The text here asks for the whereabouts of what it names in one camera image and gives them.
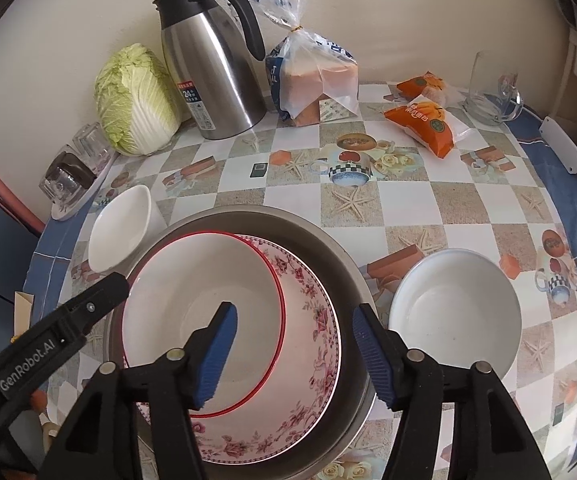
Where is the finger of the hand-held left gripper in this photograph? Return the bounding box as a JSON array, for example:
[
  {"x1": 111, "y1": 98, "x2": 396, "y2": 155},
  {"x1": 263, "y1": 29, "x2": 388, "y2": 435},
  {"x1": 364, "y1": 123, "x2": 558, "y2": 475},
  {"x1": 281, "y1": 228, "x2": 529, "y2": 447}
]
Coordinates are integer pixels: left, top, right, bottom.
[{"x1": 61, "y1": 272, "x2": 130, "y2": 337}]

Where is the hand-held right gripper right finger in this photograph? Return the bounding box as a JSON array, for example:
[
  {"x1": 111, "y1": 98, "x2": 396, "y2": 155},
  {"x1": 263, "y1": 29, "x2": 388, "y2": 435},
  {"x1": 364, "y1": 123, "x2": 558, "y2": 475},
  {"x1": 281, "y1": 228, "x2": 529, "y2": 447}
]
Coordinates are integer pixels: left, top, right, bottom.
[{"x1": 353, "y1": 303, "x2": 552, "y2": 480}]

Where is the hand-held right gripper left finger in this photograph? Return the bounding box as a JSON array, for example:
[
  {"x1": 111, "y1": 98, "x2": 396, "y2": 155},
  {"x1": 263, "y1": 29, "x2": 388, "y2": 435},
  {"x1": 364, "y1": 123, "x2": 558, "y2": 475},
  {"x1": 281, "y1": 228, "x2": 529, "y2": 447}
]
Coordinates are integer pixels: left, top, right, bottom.
[{"x1": 38, "y1": 301, "x2": 239, "y2": 480}]

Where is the pink floral round plate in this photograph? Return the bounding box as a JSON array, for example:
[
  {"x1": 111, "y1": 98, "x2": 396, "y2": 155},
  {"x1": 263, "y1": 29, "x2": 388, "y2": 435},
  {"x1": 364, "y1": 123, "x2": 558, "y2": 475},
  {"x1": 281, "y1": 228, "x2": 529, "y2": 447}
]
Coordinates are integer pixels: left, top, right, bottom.
[{"x1": 136, "y1": 234, "x2": 342, "y2": 463}]

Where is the large plain white bowl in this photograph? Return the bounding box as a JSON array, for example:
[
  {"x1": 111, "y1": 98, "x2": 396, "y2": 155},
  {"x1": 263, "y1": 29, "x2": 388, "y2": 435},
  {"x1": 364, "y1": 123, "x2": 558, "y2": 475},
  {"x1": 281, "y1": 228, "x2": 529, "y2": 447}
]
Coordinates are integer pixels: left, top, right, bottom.
[{"x1": 87, "y1": 185, "x2": 165, "y2": 275}]

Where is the strawberry print bowl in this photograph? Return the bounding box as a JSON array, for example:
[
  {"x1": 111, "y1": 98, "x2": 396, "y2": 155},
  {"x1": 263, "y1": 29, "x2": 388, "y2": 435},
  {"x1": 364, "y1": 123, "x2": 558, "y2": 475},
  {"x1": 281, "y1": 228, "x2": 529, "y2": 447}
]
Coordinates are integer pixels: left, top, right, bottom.
[{"x1": 121, "y1": 231, "x2": 286, "y2": 417}]

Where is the small white bowl red mark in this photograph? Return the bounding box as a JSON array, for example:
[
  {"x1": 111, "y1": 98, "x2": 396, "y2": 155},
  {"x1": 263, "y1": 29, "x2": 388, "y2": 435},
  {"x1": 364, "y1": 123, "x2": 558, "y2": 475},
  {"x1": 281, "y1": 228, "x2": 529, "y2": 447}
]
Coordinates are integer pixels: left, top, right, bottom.
[{"x1": 387, "y1": 248, "x2": 523, "y2": 380}]

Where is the stainless steel basin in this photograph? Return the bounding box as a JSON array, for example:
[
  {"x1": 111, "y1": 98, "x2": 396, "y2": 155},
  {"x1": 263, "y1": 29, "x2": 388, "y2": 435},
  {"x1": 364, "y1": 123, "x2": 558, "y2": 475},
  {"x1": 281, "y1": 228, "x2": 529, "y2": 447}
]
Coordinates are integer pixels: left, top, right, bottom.
[{"x1": 102, "y1": 205, "x2": 377, "y2": 480}]

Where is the beige paper strip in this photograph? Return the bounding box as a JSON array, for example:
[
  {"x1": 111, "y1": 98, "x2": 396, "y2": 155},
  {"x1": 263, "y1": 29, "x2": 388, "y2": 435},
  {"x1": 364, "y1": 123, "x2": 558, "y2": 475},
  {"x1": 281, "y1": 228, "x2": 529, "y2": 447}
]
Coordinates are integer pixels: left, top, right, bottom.
[{"x1": 14, "y1": 290, "x2": 34, "y2": 336}]

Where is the white floral oval tray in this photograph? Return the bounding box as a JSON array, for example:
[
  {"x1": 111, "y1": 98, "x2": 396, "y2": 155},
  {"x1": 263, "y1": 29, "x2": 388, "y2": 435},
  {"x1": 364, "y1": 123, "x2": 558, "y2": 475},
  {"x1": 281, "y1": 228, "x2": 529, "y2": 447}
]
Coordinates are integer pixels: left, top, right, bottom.
[{"x1": 51, "y1": 147, "x2": 119, "y2": 221}]

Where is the clear drinking glass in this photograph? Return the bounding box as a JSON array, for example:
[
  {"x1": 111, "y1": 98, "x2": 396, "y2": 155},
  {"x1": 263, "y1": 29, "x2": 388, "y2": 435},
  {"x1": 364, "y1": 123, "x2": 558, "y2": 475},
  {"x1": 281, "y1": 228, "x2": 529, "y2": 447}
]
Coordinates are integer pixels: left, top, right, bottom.
[
  {"x1": 71, "y1": 122, "x2": 112, "y2": 171},
  {"x1": 38, "y1": 172, "x2": 69, "y2": 206}
]

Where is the glass teapot dark lid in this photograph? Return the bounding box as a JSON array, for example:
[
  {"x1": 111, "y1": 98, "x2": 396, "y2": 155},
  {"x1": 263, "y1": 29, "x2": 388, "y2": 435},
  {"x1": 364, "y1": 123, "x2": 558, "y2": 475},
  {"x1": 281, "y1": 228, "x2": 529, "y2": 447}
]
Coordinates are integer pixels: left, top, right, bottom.
[{"x1": 51, "y1": 152, "x2": 96, "y2": 196}]

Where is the napa cabbage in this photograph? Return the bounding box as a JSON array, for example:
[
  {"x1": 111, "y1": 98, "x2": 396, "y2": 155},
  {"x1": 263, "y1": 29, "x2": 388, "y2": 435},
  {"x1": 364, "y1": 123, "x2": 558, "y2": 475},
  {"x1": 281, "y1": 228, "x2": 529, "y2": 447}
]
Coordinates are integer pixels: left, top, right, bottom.
[{"x1": 93, "y1": 43, "x2": 182, "y2": 156}]

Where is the orange snack packet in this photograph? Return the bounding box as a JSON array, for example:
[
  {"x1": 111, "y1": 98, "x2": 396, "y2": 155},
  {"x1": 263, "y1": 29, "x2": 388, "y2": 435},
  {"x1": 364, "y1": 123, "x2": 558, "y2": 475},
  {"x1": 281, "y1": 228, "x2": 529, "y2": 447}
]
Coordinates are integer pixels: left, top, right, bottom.
[
  {"x1": 385, "y1": 101, "x2": 472, "y2": 158},
  {"x1": 397, "y1": 72, "x2": 462, "y2": 106}
]

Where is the stainless steel thermos jug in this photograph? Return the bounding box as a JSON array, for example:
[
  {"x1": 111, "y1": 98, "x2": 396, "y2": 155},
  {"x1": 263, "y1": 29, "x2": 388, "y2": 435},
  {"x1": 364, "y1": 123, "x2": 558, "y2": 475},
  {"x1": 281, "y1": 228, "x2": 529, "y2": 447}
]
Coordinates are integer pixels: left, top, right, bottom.
[{"x1": 152, "y1": 0, "x2": 268, "y2": 141}]

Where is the clear glass mug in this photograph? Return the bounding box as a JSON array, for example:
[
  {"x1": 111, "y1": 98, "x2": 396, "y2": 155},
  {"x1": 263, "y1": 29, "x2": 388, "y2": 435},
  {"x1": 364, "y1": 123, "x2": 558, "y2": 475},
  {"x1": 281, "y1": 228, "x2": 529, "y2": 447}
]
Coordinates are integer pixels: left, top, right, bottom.
[{"x1": 463, "y1": 51, "x2": 525, "y2": 126}]

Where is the bagged sliced bread loaf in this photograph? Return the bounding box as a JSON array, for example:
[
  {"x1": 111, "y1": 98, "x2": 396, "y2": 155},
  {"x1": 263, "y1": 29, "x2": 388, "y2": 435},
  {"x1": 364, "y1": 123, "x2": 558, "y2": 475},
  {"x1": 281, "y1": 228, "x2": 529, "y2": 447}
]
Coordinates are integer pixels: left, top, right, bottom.
[{"x1": 241, "y1": 0, "x2": 360, "y2": 127}]

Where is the white power strip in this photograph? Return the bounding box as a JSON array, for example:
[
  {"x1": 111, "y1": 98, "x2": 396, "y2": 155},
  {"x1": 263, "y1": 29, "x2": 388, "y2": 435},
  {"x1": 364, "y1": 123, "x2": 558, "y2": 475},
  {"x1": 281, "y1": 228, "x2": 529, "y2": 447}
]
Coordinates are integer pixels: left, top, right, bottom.
[{"x1": 539, "y1": 116, "x2": 577, "y2": 175}]

